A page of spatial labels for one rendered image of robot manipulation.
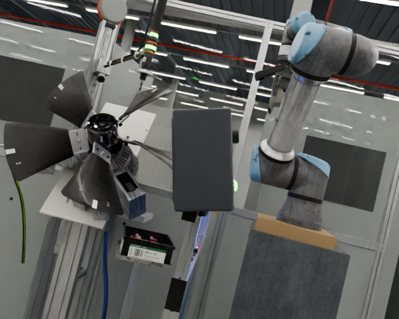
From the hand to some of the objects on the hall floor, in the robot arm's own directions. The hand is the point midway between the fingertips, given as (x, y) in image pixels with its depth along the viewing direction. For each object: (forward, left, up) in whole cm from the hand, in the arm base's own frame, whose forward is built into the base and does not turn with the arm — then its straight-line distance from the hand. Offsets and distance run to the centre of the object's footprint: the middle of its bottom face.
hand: (269, 109), depth 159 cm
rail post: (+16, -31, -143) cm, 148 cm away
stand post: (+65, -28, -144) cm, 160 cm away
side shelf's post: (+64, -50, -144) cm, 165 cm away
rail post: (+10, +55, -143) cm, 153 cm away
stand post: (+64, -5, -144) cm, 157 cm away
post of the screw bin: (+31, +14, -143) cm, 147 cm away
